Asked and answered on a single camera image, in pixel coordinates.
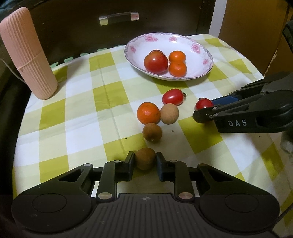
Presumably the dark wooden cabinet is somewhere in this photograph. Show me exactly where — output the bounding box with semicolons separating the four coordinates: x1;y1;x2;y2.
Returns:
1;0;215;64

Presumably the clear acrylic drawer handle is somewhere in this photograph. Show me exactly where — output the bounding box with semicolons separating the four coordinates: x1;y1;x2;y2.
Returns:
99;11;139;26

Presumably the green white checkered tablecloth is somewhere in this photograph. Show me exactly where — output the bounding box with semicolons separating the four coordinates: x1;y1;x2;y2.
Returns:
12;33;293;232

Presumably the brown wooden door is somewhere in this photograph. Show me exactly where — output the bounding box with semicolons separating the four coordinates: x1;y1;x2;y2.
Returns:
219;0;292;75

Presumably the small orange in plate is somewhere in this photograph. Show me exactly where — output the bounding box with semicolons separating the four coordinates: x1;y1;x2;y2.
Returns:
168;51;186;62

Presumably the dark brown longan fruit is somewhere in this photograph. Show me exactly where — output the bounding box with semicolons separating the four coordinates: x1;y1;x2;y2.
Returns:
135;147;155;171

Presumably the tan longan fruit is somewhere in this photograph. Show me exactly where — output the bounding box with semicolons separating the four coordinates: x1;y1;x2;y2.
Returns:
160;103;179;124

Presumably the large red tomato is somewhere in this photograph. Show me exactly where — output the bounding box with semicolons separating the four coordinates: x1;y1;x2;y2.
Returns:
144;52;168;74

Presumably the pink ribbed cylinder case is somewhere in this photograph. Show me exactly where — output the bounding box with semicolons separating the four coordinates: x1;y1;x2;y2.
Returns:
1;7;58;100

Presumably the small red cherry tomato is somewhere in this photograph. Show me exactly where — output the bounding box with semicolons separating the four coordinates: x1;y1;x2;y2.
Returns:
149;50;163;53

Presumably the small orange on cloth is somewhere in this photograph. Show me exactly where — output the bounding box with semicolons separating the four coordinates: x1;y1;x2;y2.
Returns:
137;102;160;125

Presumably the red oval tomato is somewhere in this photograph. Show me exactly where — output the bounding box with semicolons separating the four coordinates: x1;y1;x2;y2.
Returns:
162;89;187;106

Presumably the white floral plate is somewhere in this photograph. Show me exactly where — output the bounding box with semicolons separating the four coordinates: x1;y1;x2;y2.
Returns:
124;32;214;81

